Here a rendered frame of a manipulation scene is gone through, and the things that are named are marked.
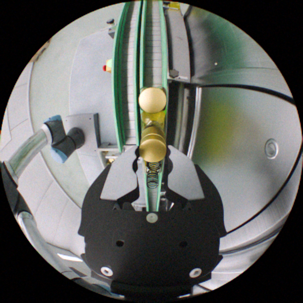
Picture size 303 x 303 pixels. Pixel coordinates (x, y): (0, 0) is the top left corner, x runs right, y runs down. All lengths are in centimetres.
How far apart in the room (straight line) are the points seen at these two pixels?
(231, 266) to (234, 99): 28
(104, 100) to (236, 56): 60
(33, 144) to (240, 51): 65
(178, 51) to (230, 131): 38
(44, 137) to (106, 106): 38
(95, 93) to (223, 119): 61
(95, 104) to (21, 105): 343
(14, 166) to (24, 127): 331
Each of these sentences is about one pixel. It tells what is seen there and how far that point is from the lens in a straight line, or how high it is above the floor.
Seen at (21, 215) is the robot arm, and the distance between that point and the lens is 44.
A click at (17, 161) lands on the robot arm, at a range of 45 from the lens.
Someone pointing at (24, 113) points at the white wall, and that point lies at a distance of 380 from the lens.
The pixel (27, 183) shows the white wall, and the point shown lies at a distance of 380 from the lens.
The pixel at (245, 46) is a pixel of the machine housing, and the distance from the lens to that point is 24.
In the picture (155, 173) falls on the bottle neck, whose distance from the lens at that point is 24.
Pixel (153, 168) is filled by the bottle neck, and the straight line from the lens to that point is 19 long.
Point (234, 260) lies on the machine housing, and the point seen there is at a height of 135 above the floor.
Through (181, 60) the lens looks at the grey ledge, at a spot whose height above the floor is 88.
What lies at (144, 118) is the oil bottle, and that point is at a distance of 20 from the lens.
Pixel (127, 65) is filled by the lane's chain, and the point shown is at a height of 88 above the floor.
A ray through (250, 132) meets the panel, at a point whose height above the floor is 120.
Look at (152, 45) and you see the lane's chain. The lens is 47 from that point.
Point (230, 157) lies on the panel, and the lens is 18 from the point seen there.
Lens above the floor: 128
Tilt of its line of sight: 58 degrees down
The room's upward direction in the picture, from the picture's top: 178 degrees counter-clockwise
